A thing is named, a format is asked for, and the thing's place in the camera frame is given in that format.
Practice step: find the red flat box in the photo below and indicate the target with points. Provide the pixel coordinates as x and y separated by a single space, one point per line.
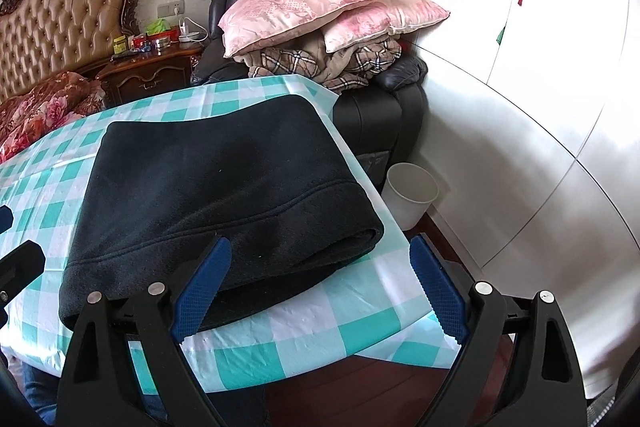
165 36

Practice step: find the dark wooden nightstand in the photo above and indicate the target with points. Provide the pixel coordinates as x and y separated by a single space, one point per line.
150 72

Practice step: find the green tissue box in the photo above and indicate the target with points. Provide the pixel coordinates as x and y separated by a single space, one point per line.
157 27

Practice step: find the small pink floral pillow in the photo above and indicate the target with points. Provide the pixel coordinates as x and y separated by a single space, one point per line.
360 29

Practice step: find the beige plaid blanket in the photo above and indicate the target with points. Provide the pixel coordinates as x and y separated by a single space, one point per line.
300 57

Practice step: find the black fleece pants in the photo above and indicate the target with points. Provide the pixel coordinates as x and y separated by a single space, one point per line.
225 182

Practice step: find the large pink floral pillow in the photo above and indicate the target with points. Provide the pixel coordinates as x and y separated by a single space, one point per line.
300 2

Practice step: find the person's blue jeans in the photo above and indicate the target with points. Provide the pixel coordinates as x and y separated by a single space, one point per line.
42 397

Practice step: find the white wardrobe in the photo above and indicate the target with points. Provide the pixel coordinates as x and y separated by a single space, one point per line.
500 107

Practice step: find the grey wall socket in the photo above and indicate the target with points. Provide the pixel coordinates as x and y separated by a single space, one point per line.
167 9

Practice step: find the black leather armchair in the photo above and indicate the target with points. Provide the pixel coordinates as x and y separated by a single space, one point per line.
380 117

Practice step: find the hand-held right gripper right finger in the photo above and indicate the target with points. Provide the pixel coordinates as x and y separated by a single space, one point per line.
440 287

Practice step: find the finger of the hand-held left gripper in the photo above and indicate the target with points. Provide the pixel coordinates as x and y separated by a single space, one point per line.
5 219
22 264

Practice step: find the tufted carved wooden headboard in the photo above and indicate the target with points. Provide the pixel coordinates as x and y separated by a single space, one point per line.
60 32

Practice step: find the white trash bin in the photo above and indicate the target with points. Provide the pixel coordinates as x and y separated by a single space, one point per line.
407 207

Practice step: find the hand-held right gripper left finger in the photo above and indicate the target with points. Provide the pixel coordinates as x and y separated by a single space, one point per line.
200 287

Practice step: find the teal checkered tablecloth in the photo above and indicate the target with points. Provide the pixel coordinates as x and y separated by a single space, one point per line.
310 332

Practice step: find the yellow green jar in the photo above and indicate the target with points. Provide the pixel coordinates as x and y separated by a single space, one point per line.
119 45

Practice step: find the red floral blanket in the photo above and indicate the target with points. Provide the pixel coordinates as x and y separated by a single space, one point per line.
45 107

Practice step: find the round silver tin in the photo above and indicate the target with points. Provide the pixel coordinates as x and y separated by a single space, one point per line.
161 43

